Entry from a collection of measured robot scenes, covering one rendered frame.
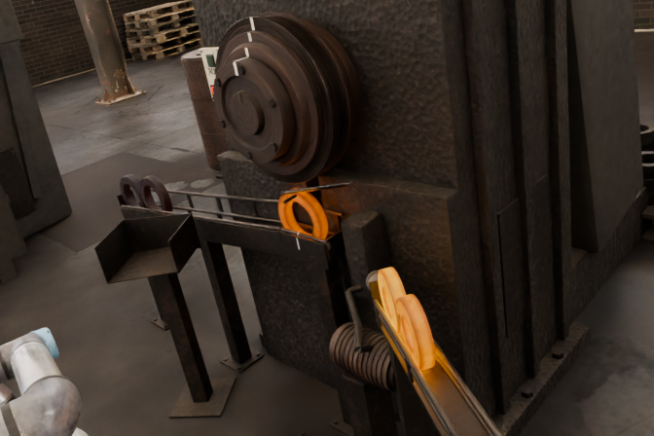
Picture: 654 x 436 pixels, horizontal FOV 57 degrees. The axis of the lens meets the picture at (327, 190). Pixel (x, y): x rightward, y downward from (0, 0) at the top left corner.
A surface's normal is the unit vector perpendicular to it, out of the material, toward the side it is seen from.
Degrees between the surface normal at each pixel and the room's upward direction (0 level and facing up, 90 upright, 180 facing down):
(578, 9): 95
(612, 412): 0
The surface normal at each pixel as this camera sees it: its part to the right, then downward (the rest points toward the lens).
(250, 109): -0.68, 0.39
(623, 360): -0.17, -0.91
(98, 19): 0.71, 0.15
